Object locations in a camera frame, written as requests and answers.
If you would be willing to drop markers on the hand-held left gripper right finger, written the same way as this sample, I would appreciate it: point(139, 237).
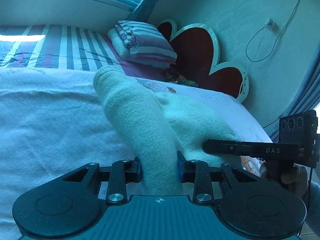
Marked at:
point(180, 167)

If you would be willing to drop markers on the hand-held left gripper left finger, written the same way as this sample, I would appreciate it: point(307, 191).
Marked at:
point(139, 172)

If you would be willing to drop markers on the blue curtain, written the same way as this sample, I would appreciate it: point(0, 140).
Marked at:
point(305, 90)
point(150, 7)

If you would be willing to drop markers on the red heart-shaped headboard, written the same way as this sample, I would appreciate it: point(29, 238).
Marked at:
point(195, 50)

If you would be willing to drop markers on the colourful patterned cloth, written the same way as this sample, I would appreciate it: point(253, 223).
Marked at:
point(180, 78)

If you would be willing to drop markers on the striped pillow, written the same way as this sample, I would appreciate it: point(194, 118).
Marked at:
point(150, 45)

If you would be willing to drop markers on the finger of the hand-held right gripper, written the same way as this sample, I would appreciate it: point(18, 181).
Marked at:
point(220, 147)

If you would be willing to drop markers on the white wall socket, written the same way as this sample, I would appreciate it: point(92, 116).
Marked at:
point(271, 24)

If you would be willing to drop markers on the folded white quilt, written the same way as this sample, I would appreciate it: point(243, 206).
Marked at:
point(117, 43)

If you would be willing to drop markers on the person's right forearm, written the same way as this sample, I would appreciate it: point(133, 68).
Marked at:
point(313, 205)

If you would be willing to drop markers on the cream knit sweater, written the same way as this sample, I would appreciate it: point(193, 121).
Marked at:
point(140, 130)

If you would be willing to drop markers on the person's right hand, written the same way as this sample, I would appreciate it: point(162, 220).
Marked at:
point(296, 180)

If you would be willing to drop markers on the floral pink blanket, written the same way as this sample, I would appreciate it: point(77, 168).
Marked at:
point(50, 130)

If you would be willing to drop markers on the striped bed sheet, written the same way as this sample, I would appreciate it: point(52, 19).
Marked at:
point(62, 47)

